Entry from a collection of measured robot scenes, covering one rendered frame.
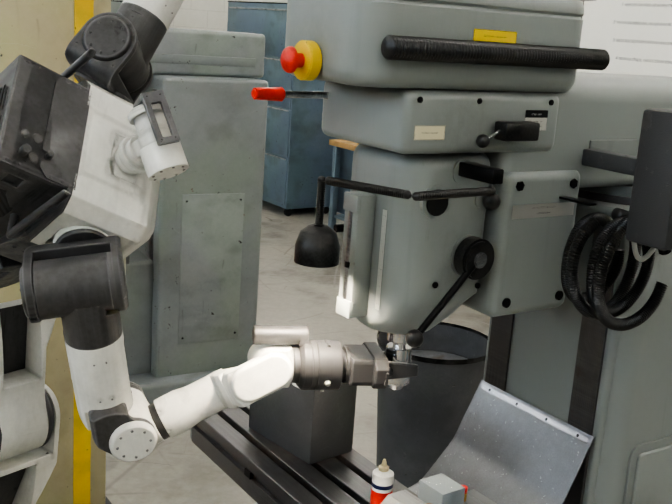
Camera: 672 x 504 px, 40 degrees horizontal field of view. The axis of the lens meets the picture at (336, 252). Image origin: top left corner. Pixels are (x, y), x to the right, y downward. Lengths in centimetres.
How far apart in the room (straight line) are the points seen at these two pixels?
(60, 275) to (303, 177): 762
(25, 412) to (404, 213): 85
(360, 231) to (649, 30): 523
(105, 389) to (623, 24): 564
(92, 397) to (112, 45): 58
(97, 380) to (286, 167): 746
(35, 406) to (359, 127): 86
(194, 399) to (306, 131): 742
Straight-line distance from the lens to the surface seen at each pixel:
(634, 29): 670
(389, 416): 371
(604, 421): 186
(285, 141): 889
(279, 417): 202
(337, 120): 156
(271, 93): 152
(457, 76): 145
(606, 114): 173
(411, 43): 135
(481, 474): 199
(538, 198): 163
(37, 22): 306
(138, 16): 169
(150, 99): 147
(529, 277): 166
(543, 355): 193
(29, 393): 190
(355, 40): 137
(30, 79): 153
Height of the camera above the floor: 181
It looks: 14 degrees down
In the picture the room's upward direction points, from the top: 4 degrees clockwise
